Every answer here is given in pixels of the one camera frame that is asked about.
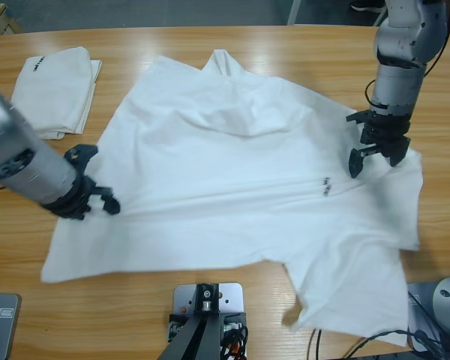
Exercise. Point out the black shoe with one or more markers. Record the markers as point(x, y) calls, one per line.
point(367, 5)

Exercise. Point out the white t-shirt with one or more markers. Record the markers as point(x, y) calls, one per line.
point(228, 187)
point(52, 97)

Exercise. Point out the wooden pallet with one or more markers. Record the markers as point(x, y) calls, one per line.
point(0, 20)

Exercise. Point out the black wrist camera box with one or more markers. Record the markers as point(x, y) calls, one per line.
point(358, 117)
point(80, 153)

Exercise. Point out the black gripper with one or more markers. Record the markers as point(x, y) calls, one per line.
point(386, 131)
point(77, 198)

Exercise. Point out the white metal table leg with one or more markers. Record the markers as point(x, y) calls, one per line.
point(380, 17)
point(294, 13)

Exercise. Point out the grey base plate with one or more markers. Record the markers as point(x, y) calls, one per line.
point(2, 326)
point(420, 311)

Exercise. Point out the folded white T-shirt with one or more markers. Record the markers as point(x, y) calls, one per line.
point(52, 97)

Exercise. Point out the white block with dark post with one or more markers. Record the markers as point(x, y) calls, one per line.
point(230, 296)

